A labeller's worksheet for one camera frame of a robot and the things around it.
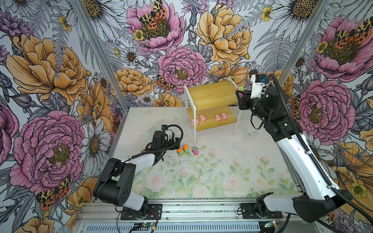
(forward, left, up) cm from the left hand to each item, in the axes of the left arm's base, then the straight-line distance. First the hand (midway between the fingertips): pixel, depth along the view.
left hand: (173, 142), depth 93 cm
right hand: (+1, -32, +37) cm, 49 cm away
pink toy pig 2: (+10, -18, +12) cm, 24 cm away
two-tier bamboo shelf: (+5, -21, +27) cm, 35 cm away
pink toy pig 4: (+12, -33, +12) cm, 37 cm away
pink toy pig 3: (+10, -28, +12) cm, 32 cm away
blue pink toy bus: (-4, -14, -4) cm, 15 cm away
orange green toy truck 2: (-2, -8, -5) cm, 9 cm away
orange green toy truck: (-4, -4, -4) cm, 7 cm away
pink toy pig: (+8, -15, +12) cm, 20 cm away
